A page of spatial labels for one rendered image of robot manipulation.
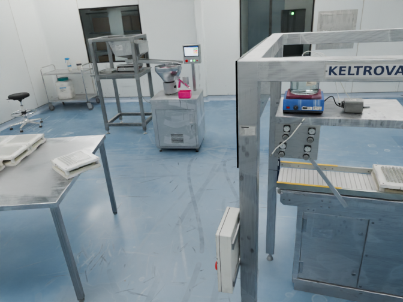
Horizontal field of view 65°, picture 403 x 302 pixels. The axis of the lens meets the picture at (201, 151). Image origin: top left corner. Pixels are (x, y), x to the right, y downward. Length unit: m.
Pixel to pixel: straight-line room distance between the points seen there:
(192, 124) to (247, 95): 3.23
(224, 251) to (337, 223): 1.05
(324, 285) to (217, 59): 5.28
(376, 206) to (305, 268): 0.64
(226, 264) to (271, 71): 0.65
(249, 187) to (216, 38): 5.80
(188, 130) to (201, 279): 2.27
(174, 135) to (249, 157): 3.28
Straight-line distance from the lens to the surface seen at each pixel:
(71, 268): 2.31
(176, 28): 6.87
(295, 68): 0.92
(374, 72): 0.94
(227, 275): 1.18
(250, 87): 0.94
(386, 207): 1.94
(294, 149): 1.70
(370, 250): 2.16
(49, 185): 2.22
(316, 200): 1.89
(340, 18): 6.81
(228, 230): 1.09
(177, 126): 4.21
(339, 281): 2.32
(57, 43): 7.97
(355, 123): 1.67
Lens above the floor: 1.76
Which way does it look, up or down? 24 degrees down
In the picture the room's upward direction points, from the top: 4 degrees counter-clockwise
